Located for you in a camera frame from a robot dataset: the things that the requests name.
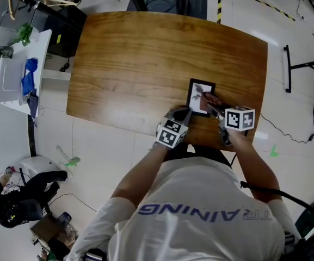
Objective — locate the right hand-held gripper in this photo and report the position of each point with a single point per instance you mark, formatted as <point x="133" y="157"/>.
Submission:
<point x="239" y="118"/>

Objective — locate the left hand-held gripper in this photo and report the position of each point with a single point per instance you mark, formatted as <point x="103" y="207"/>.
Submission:
<point x="171" y="135"/>

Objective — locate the reddish brown cloth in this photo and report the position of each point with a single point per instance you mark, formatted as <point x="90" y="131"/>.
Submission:
<point x="209" y="99"/>

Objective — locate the black framed picture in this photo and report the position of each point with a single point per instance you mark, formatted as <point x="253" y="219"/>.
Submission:
<point x="195" y="102"/>

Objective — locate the person's left forearm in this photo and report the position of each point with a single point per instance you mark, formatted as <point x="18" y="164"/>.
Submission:
<point x="140" y="173"/>

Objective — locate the person's right forearm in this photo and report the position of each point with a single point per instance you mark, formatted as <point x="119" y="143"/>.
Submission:
<point x="254" y="167"/>

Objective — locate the wooden table with black legs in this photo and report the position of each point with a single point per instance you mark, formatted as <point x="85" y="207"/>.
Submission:
<point x="135" y="64"/>

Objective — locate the black television stand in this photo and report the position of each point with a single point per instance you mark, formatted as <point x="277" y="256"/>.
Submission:
<point x="194" y="4"/>

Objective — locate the person's white shirt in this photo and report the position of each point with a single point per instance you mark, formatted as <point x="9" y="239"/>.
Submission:
<point x="194" y="227"/>

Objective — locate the long yellow black tape strip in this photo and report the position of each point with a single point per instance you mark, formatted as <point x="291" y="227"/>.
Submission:
<point x="260" y="1"/>

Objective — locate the green handheld tool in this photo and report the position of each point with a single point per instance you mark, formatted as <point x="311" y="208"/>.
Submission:
<point x="72" y="161"/>

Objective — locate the black cabinet with yellow label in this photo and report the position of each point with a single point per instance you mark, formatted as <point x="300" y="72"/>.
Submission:
<point x="67" y="31"/>

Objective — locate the dark grey cloth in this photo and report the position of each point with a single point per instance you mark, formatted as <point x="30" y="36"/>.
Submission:
<point x="33" y="103"/>

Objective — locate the white desk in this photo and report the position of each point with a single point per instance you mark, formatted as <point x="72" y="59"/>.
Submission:
<point x="43" y="50"/>

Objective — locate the white rounded machine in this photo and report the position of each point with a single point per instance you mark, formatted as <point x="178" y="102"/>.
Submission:
<point x="37" y="164"/>

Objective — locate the smartphone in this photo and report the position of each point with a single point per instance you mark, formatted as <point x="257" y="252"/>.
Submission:
<point x="64" y="219"/>

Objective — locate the blue cloth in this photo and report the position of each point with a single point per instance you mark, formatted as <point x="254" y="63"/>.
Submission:
<point x="29" y="75"/>

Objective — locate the black coat rack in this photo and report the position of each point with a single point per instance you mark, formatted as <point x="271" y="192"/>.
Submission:
<point x="50" y="8"/>

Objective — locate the beige wooden hanger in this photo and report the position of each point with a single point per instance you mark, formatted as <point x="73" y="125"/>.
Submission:
<point x="11" y="7"/>
<point x="56" y="1"/>

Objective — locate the small green potted plant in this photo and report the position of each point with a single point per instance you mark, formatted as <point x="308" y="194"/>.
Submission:
<point x="24" y="34"/>

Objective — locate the white box appliance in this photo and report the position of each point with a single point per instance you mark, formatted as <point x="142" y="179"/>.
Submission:
<point x="7" y="80"/>

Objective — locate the black backpack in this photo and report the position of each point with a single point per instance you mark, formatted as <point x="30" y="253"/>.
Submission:
<point x="30" y="209"/>

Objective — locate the small dark appliance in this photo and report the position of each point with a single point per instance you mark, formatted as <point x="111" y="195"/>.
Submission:
<point x="4" y="52"/>

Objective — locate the grey refrigerator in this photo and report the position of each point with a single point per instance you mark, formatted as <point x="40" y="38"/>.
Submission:
<point x="9" y="18"/>

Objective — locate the black metal stand base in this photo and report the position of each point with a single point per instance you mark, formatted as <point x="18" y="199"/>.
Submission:
<point x="288" y="69"/>

